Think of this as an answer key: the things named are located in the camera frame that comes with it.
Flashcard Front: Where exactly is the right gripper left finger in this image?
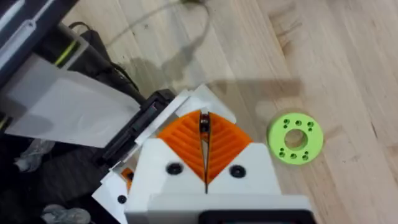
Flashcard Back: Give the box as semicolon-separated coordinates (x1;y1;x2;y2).
125;109;208;213

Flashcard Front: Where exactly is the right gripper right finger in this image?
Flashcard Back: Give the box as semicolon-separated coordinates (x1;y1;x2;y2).
206;111;282;195

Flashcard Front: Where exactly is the green disc with holes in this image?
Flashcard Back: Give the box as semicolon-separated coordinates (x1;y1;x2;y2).
266;112;325;166

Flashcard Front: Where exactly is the upright flat wrist plate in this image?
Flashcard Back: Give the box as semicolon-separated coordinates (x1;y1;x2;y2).
4;52;142;149

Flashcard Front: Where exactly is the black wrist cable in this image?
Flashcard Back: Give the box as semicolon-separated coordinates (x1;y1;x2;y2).
67;21;141;96

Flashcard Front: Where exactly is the grey cable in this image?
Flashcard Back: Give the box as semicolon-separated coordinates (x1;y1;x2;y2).
104;0;213;48

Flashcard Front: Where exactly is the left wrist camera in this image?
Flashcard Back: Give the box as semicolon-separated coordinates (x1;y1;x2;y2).
39;22;91;71

